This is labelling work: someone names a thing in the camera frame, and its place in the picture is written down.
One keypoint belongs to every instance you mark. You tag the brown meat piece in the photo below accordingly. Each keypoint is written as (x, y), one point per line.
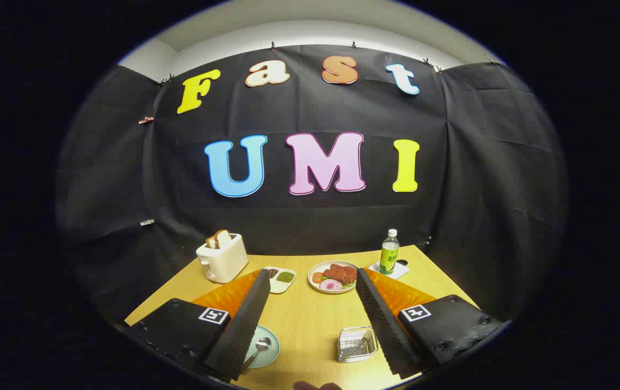
(341, 273)

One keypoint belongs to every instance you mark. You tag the white toaster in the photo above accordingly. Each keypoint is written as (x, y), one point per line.
(226, 261)

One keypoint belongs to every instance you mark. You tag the pink round food slice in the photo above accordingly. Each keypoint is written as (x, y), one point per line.
(331, 284)

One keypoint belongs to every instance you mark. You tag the white square coaster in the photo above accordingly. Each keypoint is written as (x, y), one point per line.
(399, 271)

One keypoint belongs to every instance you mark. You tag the toast slice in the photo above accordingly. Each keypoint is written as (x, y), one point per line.
(210, 242)
(223, 238)

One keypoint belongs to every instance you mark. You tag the orange carrot slice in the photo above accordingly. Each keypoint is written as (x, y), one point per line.
(317, 277)

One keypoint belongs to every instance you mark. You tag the light green plate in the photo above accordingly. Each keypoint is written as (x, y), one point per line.
(269, 357)

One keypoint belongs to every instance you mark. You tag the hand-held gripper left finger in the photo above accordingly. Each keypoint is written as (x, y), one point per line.
(245, 325)

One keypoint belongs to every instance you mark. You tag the white food plate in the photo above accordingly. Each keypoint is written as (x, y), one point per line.
(342, 287)

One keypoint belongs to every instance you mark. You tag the green drink bottle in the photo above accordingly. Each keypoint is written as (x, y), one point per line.
(389, 254)

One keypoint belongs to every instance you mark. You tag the perforated metal cutlery basket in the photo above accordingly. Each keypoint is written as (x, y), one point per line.
(356, 346)

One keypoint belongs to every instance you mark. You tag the white divided bean dish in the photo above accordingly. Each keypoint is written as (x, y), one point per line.
(285, 278)

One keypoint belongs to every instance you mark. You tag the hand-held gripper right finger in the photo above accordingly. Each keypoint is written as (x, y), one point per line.
(383, 319)

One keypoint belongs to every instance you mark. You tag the pink clip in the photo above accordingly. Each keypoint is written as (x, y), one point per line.
(146, 120)

